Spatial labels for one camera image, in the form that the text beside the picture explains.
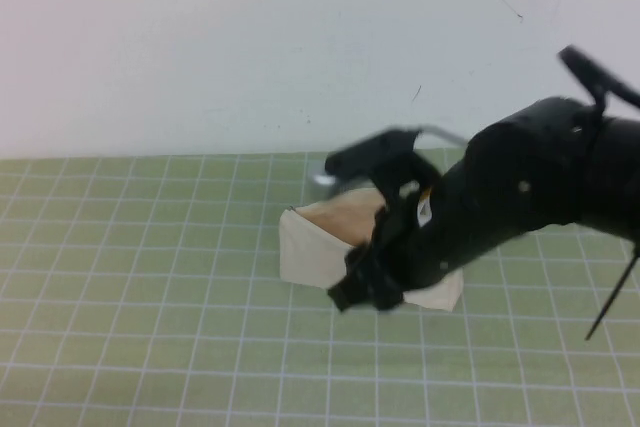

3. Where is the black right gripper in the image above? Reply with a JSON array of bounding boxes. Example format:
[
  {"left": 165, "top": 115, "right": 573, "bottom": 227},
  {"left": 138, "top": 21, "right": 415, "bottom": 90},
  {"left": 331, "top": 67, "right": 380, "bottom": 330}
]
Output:
[{"left": 327, "top": 154, "right": 531, "bottom": 314}]

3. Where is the cream canvas pencil case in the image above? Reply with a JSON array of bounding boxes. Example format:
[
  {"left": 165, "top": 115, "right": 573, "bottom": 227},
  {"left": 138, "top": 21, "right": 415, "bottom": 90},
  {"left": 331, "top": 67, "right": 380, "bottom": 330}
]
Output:
[{"left": 279, "top": 187, "right": 464, "bottom": 313}]

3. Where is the green grid cutting mat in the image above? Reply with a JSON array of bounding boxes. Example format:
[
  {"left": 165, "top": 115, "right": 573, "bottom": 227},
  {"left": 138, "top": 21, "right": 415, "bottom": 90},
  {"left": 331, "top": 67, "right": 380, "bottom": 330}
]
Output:
[{"left": 0, "top": 144, "right": 640, "bottom": 427}]

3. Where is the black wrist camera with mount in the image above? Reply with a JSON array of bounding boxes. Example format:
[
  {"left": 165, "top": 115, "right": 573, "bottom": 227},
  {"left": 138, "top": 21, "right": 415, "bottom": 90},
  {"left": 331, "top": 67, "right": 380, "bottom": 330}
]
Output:
[{"left": 312, "top": 128, "right": 444, "bottom": 203}]

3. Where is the silver camera cable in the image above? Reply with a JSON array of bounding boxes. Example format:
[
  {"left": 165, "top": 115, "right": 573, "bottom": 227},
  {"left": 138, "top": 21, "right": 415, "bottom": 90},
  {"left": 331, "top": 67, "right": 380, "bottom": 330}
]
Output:
[{"left": 417, "top": 123, "right": 470, "bottom": 147}]

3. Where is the thin black cable tie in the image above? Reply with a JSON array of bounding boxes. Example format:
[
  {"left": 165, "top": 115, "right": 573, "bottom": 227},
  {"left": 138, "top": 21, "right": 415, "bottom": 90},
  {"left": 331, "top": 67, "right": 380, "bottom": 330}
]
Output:
[{"left": 585, "top": 239, "right": 640, "bottom": 341}]

